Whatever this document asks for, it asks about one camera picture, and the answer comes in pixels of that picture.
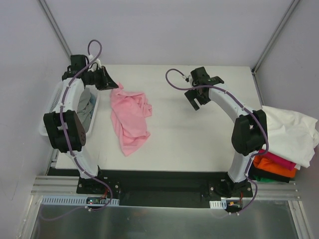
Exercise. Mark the slotted cable duct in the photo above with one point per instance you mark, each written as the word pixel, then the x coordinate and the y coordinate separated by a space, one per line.
pixel 222 204
pixel 79 201

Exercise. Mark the right aluminium frame post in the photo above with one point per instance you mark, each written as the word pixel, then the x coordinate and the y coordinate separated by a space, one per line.
pixel 279 28

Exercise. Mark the black t shirt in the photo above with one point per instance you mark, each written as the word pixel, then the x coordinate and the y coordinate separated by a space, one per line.
pixel 262 173

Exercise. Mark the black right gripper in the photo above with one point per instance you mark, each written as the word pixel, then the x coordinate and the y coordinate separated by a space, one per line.
pixel 199 93

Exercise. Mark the aluminium frame post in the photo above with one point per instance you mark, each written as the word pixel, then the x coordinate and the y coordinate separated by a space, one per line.
pixel 279 28
pixel 55 28

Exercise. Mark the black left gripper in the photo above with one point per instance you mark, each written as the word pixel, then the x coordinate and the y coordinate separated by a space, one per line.
pixel 101 78

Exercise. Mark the right slotted cable duct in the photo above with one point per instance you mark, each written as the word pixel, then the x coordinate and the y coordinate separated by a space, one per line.
pixel 222 204

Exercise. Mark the orange t shirt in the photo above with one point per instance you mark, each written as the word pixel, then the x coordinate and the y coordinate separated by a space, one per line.
pixel 283 172

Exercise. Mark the left slotted cable duct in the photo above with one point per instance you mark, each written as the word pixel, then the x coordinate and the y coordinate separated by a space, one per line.
pixel 79 201

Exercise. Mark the light blue t shirt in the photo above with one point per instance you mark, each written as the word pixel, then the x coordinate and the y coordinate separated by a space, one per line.
pixel 93 102

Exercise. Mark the magenta t shirt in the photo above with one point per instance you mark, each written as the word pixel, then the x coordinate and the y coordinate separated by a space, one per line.
pixel 269 161

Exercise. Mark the white t shirt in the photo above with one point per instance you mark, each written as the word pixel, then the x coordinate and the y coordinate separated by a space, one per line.
pixel 291 135

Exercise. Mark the left aluminium frame post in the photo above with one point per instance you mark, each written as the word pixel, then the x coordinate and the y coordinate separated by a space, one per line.
pixel 55 28

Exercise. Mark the grey t shirt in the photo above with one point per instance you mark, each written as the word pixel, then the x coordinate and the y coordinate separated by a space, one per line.
pixel 84 108

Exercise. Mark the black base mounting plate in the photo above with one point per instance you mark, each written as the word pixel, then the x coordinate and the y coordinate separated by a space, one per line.
pixel 165 188

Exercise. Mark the pink t shirt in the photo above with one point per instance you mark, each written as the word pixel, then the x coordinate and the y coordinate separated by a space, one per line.
pixel 128 116

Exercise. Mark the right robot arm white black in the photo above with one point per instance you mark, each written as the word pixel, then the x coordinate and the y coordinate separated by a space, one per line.
pixel 250 126

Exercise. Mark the green t shirt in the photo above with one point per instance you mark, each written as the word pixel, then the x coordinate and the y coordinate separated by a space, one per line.
pixel 263 179

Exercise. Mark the aluminium front rail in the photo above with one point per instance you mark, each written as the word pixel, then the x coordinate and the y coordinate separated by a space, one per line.
pixel 66 185

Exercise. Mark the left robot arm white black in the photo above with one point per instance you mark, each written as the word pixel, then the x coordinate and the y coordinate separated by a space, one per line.
pixel 64 128

